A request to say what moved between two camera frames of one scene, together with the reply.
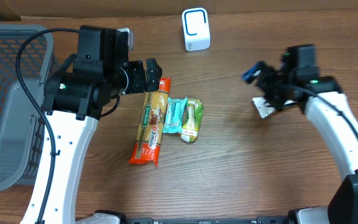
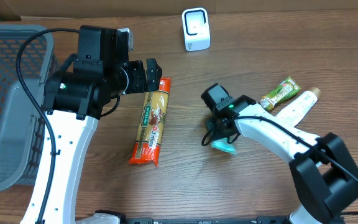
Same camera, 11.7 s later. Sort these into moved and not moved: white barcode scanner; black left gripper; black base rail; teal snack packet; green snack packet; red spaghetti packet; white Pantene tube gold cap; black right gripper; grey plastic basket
Moved: white Pantene tube gold cap; black right gripper; green snack packet; teal snack packet
Not moved: red spaghetti packet; black base rail; grey plastic basket; black left gripper; white barcode scanner
